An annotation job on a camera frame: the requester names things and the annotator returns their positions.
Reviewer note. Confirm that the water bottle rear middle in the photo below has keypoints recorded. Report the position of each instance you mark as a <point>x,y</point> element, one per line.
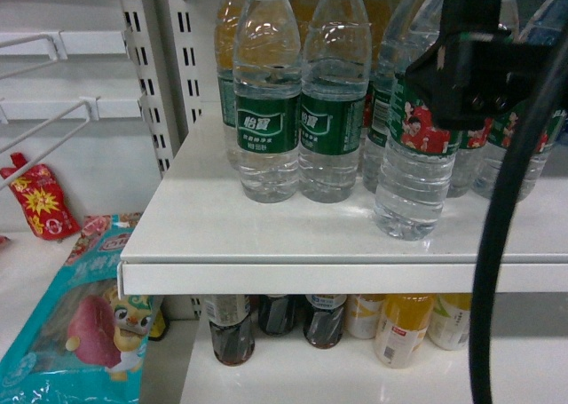
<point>382,78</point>

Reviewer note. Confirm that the yellow juice bottle below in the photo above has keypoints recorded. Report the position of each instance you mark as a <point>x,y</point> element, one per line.
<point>402,327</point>

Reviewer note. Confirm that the red snack pouch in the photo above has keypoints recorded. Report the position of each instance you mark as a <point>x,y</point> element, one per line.
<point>44,204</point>

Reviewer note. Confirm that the clear water bottle green label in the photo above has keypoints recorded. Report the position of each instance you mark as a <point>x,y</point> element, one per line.
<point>418,158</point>

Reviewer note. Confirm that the white wire hook rack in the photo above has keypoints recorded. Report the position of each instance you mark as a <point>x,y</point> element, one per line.
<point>46,44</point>

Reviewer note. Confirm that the dark tea bottle middle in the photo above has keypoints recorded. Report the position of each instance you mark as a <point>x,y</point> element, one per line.
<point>276,314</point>

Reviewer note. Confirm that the teal snack bag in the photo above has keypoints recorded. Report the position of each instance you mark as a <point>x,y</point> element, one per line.
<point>84,342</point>

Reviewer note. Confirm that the dark tea bottle left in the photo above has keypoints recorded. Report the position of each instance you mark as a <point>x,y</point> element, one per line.
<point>230,326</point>

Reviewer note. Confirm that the lower white wire hook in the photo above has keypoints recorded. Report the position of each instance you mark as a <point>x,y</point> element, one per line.
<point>87,105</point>

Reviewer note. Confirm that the white yellow bottle below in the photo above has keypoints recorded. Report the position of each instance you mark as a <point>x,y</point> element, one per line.
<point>362,314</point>

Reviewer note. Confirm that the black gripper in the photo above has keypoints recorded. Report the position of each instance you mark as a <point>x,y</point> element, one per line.
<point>473,71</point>

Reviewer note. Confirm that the water bottle front left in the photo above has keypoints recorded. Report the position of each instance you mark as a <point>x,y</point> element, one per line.
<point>267,88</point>

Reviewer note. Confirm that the pale green bottle below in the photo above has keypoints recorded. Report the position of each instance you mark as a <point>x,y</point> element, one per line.
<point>450,319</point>

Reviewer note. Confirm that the perforated white shelf upright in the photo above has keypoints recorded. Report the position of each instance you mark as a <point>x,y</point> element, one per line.
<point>161,44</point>

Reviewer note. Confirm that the dark tea bottle blue label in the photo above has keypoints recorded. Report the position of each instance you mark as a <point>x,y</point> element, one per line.
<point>324,319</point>

